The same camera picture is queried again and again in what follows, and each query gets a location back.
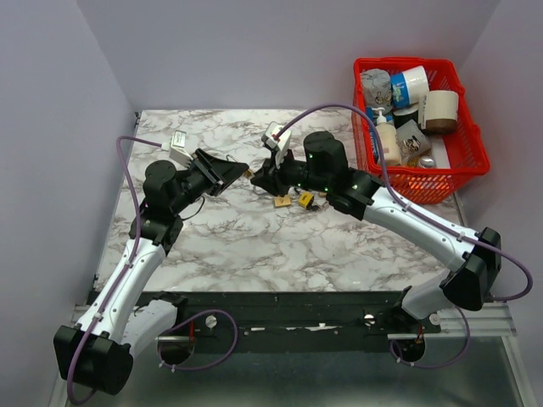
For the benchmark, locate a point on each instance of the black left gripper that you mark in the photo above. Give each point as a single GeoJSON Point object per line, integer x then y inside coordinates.
{"type": "Point", "coordinates": [219, 173]}

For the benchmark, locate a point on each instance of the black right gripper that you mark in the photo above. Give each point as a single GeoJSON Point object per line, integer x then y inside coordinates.
{"type": "Point", "coordinates": [270, 177]}

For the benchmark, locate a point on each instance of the large brass padlock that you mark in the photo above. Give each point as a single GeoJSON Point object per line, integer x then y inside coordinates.
{"type": "Point", "coordinates": [278, 202]}

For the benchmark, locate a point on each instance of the small brass long-shackle padlock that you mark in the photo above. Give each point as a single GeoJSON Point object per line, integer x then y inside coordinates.
{"type": "Point", "coordinates": [247, 173]}

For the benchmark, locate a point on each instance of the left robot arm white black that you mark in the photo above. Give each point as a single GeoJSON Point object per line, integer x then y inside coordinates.
{"type": "Point", "coordinates": [99, 350]}

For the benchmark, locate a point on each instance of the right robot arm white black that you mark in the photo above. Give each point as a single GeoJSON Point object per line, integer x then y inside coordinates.
{"type": "Point", "coordinates": [470, 257]}

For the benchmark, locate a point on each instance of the yellow black padlock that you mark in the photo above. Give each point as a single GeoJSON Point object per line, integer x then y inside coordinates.
{"type": "Point", "coordinates": [307, 201]}

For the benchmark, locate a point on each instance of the lotion pump bottle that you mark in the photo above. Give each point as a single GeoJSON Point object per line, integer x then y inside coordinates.
{"type": "Point", "coordinates": [387, 136]}

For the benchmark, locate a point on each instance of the printed grey cup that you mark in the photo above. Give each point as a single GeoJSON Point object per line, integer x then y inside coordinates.
{"type": "Point", "coordinates": [412, 141]}

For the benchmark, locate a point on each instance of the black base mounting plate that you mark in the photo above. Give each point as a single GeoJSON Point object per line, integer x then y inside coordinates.
{"type": "Point", "coordinates": [291, 322]}

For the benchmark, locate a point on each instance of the red plastic basket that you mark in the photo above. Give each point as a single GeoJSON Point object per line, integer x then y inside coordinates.
{"type": "Point", "coordinates": [459, 157]}

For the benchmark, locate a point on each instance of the blue white paper cup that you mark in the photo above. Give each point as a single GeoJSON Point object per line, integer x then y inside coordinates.
{"type": "Point", "coordinates": [409, 86]}

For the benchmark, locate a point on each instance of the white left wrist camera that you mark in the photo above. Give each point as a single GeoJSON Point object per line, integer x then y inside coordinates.
{"type": "Point", "coordinates": [176, 149]}

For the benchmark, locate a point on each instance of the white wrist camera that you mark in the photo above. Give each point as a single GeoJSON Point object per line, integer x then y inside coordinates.
{"type": "Point", "coordinates": [176, 149]}
{"type": "Point", "coordinates": [278, 146]}

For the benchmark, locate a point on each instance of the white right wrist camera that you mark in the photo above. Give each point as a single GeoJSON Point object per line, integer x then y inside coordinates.
{"type": "Point", "coordinates": [278, 146]}

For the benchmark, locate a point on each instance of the aluminium rail frame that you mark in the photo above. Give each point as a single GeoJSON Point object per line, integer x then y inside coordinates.
{"type": "Point", "coordinates": [493, 320]}

